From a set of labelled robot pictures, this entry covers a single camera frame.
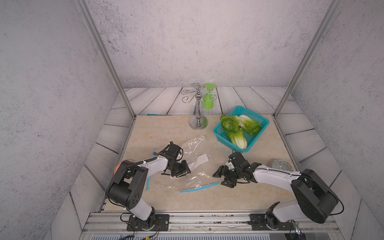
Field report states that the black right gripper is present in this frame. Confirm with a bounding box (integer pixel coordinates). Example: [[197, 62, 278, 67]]
[[211, 165, 242, 188]]

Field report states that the clear zipper bag blue seal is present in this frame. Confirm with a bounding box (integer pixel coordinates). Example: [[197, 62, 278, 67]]
[[145, 135, 222, 193]]

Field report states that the chinese cabbage dark green leafy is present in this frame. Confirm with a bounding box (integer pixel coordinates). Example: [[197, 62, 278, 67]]
[[220, 115, 241, 132]]

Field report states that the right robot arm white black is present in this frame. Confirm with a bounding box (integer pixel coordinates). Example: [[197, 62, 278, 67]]
[[213, 152, 340, 230]]

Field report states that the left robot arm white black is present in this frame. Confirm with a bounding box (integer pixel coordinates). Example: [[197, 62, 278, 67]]
[[105, 142, 191, 231]]

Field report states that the chinese cabbage front pale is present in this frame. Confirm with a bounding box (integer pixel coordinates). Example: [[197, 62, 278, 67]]
[[226, 128, 248, 150]]

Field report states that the chinese cabbage right in basket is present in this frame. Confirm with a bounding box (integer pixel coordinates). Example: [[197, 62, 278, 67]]
[[239, 115, 262, 136]]

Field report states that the teal plastic basket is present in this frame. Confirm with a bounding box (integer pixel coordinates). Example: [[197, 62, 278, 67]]
[[213, 106, 270, 153]]

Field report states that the silver metal cup stand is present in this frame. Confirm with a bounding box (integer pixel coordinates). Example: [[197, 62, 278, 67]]
[[181, 83, 208, 131]]

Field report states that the orange patterned bowl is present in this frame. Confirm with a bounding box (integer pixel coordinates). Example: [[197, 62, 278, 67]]
[[114, 161, 123, 174]]

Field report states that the green plastic cup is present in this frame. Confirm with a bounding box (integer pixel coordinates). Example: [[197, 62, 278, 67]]
[[203, 83, 217, 110]]

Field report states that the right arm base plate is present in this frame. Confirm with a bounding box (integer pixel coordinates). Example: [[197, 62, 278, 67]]
[[247, 214, 293, 231]]

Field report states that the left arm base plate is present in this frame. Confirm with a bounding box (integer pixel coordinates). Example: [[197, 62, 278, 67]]
[[128, 214, 170, 232]]

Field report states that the aluminium rail frame front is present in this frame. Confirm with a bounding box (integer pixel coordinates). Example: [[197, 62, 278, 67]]
[[81, 211, 344, 240]]

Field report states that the left aluminium corner post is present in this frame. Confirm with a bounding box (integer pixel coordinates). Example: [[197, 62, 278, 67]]
[[75, 0, 136, 119]]

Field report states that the aluminium corner post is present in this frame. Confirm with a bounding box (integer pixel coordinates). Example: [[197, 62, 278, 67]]
[[75, 0, 136, 119], [273, 0, 342, 119]]

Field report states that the right aluminium corner post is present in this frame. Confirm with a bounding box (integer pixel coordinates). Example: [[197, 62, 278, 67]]
[[273, 0, 342, 119]]

